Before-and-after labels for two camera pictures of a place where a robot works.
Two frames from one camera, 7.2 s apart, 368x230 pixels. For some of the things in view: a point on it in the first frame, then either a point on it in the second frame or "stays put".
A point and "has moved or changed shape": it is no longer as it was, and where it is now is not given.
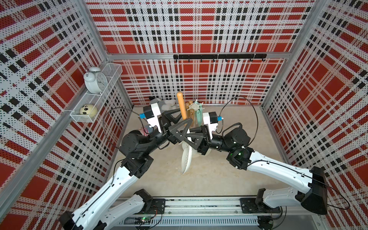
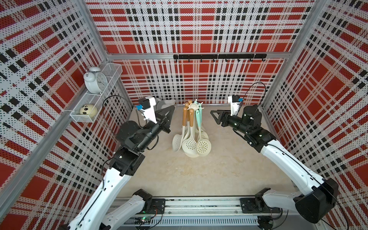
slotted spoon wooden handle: x=187 y=150 has moved or changed shape
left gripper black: x=173 y=129 → x=164 y=120
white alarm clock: x=95 y=82 stays put
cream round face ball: x=88 y=109 stays put
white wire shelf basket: x=92 y=104 stays put
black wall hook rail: x=244 y=56 stays put
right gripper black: x=201 y=143 → x=222 y=118
